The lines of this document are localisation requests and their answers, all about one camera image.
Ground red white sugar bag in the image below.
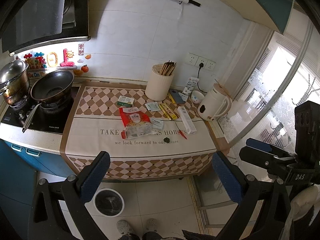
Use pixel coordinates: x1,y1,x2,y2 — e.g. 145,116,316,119
119,107,153,139

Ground long white toothpaste box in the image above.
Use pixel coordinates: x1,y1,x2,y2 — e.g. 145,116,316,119
177,106,197,134

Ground white paper leaflet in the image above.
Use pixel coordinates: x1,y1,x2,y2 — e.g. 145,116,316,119
150,118,164,130

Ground white round trash bin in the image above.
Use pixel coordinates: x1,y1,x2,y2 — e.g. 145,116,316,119
94,189,125,217

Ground checkered beige table cloth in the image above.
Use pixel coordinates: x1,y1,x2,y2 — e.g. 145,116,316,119
60,81,216,180

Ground black gas stove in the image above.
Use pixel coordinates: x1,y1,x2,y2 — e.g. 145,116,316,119
1,87,79,134

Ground grey left slipper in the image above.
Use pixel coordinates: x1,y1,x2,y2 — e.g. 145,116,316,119
117,220,135,237

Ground grey slipper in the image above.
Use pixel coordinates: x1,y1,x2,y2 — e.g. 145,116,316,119
117,220,135,237
145,218,158,232

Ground white electric kettle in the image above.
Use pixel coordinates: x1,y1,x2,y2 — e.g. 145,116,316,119
197,83,232,121

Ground green white small box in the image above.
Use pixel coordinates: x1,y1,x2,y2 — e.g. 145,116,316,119
117,95,134,107

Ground black trouser legs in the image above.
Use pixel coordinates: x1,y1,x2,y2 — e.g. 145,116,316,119
119,230,216,240

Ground grey right slipper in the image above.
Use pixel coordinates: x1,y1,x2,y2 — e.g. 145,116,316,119
145,218,158,232

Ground small white sachet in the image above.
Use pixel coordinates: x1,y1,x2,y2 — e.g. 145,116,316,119
145,102,161,112

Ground blue lower cabinet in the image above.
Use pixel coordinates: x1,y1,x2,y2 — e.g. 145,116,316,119
1,140,73,239

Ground grey smartphone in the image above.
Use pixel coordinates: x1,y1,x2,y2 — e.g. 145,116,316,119
169,89,185,105

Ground black wok pan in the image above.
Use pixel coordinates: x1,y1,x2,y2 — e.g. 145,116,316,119
22,70,74,133

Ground cream chopstick holder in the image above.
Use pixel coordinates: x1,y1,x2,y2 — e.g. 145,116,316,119
145,64,174,101

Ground yellow chopstick packet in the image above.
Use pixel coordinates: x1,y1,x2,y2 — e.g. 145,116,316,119
167,92,180,118

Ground steel pot with lid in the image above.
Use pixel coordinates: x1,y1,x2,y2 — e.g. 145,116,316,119
1,60,30,106

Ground black range hood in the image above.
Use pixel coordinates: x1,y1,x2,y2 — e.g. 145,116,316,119
1,0,91,54

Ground colourful wall decorations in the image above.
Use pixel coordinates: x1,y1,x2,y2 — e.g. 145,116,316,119
14,42,92,79

